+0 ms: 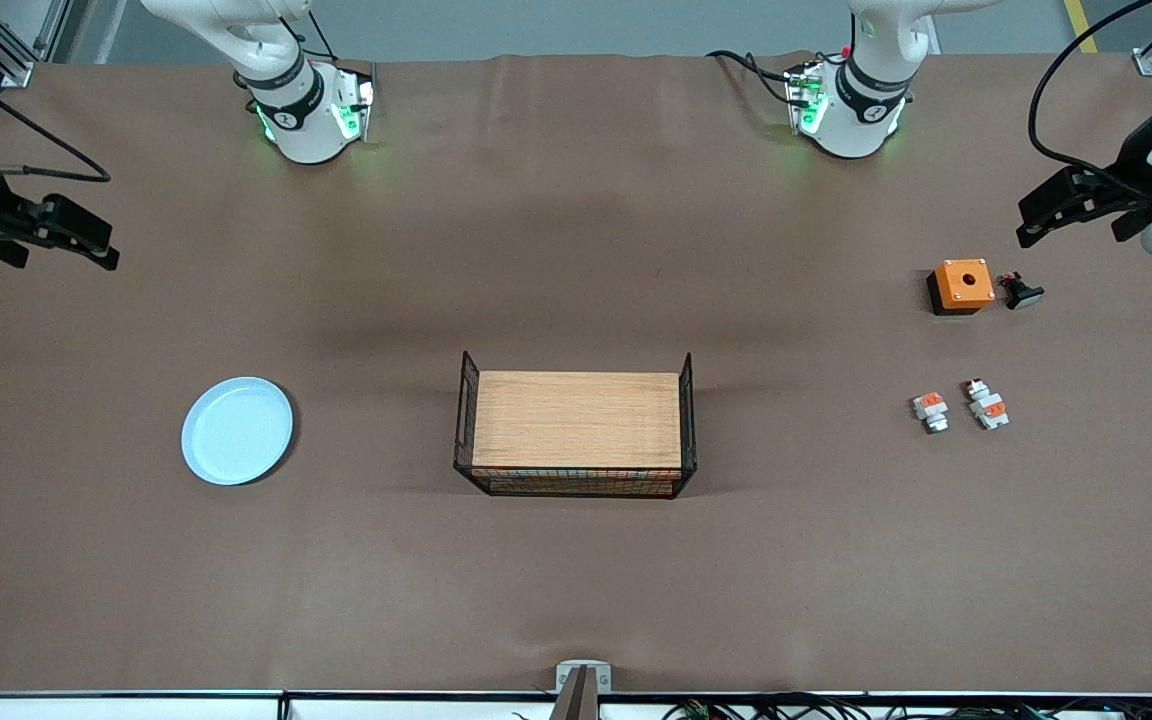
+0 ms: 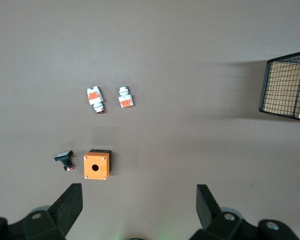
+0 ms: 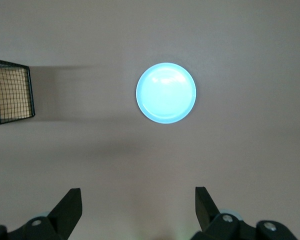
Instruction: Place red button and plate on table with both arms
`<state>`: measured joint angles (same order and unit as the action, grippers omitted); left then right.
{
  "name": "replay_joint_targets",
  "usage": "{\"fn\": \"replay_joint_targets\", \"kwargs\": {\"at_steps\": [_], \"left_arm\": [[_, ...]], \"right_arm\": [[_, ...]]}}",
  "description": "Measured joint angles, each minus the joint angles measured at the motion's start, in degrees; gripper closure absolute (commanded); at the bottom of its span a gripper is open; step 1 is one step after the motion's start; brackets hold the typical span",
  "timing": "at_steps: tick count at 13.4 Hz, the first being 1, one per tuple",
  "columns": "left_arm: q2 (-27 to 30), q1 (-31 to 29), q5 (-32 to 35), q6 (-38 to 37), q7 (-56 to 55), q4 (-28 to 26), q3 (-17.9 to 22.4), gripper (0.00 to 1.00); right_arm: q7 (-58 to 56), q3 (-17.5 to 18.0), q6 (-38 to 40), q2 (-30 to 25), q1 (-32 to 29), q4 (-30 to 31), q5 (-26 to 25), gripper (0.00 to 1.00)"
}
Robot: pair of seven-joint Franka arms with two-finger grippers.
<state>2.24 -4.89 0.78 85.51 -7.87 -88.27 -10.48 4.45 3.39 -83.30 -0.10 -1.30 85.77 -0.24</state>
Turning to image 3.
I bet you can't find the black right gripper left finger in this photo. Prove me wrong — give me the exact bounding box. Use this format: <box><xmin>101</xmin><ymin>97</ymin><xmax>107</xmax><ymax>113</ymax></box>
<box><xmin>0</xmin><ymin>187</ymin><xmax>82</xmax><ymax>240</ymax></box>

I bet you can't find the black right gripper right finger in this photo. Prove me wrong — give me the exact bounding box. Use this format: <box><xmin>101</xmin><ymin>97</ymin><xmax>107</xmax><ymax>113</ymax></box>
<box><xmin>189</xmin><ymin>186</ymin><xmax>298</xmax><ymax>240</ymax></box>

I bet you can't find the black wire basket wooden shelf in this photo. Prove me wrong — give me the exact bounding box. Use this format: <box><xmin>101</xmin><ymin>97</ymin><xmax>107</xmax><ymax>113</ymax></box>
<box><xmin>0</xmin><ymin>57</ymin><xmax>36</xmax><ymax>128</ymax></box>

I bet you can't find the light blue round plate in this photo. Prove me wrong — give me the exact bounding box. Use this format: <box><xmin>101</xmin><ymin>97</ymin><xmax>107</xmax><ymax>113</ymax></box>
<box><xmin>135</xmin><ymin>62</ymin><xmax>198</xmax><ymax>125</ymax></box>

